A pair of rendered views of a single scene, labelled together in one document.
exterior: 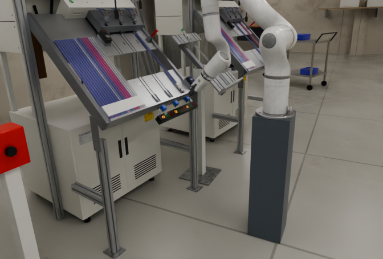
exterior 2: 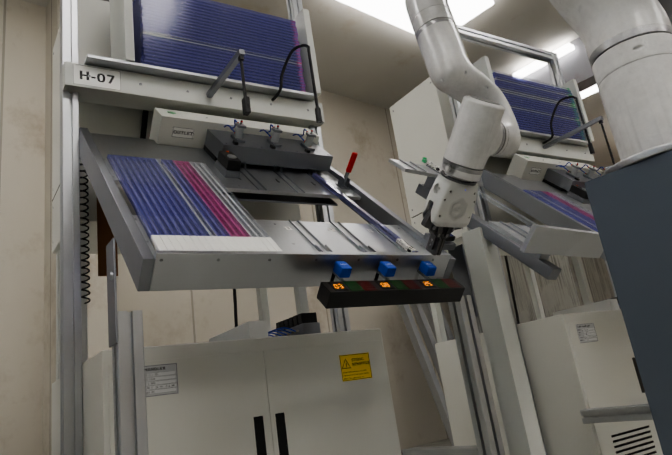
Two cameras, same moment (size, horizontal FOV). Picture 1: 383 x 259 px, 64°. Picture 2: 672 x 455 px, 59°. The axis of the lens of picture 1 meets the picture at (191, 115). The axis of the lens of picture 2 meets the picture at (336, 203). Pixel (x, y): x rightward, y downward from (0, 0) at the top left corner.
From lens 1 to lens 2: 0.92 m
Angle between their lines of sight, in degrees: 41
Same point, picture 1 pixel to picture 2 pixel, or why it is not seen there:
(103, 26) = (227, 144)
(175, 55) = not seen: hidden behind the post
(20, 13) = (65, 126)
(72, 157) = (103, 431)
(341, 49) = not seen: outside the picture
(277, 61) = not seen: outside the picture
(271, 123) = (654, 175)
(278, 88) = (642, 63)
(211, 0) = not seen: outside the picture
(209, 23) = (430, 41)
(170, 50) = not seen: hidden behind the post
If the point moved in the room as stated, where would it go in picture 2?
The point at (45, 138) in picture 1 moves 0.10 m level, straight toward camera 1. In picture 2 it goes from (68, 400) to (52, 399)
